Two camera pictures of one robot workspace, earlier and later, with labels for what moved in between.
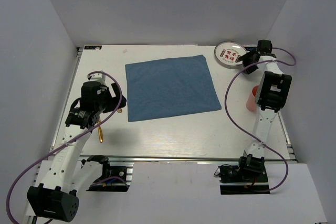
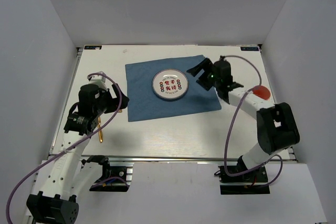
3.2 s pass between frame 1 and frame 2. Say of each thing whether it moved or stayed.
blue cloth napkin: stayed
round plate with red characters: moved
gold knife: stayed
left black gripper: stayed
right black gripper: moved
